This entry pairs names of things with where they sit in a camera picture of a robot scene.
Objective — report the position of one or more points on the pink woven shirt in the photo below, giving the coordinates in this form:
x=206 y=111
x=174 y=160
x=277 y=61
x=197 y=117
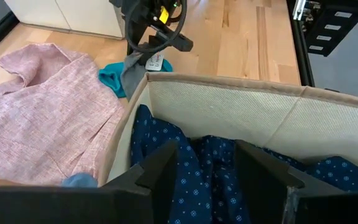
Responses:
x=42 y=118

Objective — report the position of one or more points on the black equipment rack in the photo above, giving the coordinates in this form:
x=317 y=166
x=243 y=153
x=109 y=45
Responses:
x=331 y=34

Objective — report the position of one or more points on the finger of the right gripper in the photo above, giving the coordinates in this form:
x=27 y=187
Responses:
x=135 y=39
x=148 y=58

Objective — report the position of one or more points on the light blue cloth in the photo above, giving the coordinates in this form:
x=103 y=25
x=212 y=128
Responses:
x=79 y=180

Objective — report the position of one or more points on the white care label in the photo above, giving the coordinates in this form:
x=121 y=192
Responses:
x=154 y=61

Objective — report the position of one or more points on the silver metal bracket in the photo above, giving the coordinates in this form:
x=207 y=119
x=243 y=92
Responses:
x=299 y=9

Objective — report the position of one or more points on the grey sock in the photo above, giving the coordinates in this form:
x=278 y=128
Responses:
x=132 y=77

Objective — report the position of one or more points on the navy dotted shirt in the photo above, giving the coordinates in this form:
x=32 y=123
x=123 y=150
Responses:
x=197 y=186

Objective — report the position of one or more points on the teal sock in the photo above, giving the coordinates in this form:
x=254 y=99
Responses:
x=112 y=77

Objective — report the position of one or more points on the beige fabric storage bin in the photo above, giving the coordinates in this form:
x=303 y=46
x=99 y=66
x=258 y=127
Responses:
x=228 y=109
x=64 y=15

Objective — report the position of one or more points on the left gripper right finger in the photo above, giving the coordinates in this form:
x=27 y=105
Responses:
x=259 y=186

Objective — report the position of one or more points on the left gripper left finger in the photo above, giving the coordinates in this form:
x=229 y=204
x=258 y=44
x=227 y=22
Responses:
x=160 y=174

